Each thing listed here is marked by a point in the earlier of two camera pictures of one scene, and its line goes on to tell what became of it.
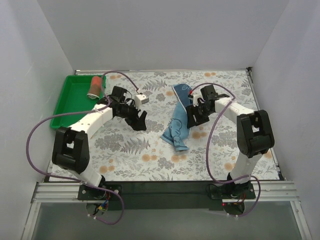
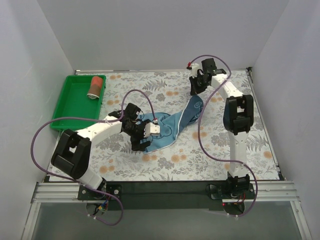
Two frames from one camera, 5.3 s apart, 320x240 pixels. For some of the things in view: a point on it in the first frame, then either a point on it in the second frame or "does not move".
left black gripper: x=133 y=117 → x=139 y=136
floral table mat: x=120 y=153 does not move
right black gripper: x=194 y=116 → x=197 y=83
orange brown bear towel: x=95 y=87 does not move
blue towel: x=177 y=132 → x=170 y=124
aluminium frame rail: x=68 y=193 does not move
